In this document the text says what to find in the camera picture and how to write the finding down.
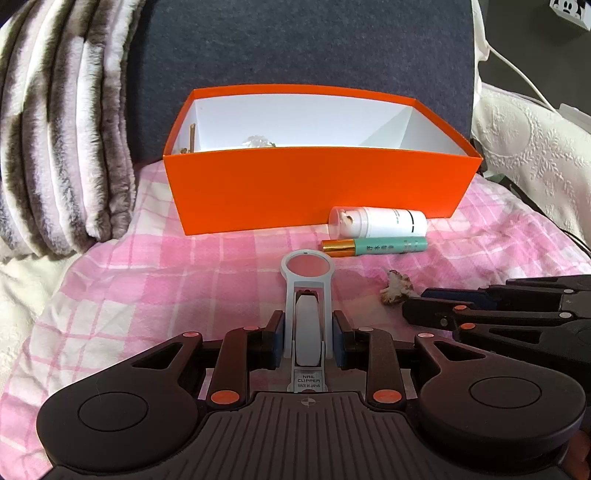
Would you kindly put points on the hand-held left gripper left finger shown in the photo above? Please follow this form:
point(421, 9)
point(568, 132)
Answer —
point(277, 341)

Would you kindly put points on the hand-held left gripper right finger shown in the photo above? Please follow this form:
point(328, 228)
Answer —
point(339, 344)

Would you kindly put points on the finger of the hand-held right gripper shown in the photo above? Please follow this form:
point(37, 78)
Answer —
point(429, 314)
point(450, 295)

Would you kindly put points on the white nail clipper with magnifier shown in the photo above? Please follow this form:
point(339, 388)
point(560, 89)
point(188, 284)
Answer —
point(307, 332)

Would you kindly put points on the orange cardboard box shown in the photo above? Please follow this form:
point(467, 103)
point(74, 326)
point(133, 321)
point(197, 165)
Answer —
point(314, 189)

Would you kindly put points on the crushed clear plastic bottle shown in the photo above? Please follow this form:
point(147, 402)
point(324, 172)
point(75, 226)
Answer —
point(257, 141)

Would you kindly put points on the small seashell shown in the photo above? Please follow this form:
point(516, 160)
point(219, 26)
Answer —
point(396, 287)

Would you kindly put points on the green tube with gold cap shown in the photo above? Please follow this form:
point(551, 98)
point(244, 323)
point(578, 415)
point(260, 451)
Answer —
point(388, 246)

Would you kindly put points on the white pump bottle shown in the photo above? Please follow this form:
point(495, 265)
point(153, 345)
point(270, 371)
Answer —
point(388, 221)

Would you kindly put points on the pink plaid blanket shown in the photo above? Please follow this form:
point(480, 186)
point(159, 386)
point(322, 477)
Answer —
point(152, 286)

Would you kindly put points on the white lace cloth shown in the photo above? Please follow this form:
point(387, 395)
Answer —
point(540, 152)

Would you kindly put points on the brown wooden stick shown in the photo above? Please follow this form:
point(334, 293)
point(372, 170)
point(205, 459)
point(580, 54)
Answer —
point(191, 136)

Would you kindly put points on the cream textured blanket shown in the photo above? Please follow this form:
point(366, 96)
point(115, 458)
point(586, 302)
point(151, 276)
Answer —
point(23, 304)

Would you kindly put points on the dark blue cushion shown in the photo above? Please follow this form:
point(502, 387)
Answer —
point(300, 41)

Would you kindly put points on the striped fluffy pillow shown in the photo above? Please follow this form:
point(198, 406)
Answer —
point(55, 129)

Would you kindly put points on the white cartoon print box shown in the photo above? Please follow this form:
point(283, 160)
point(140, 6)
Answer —
point(571, 13)

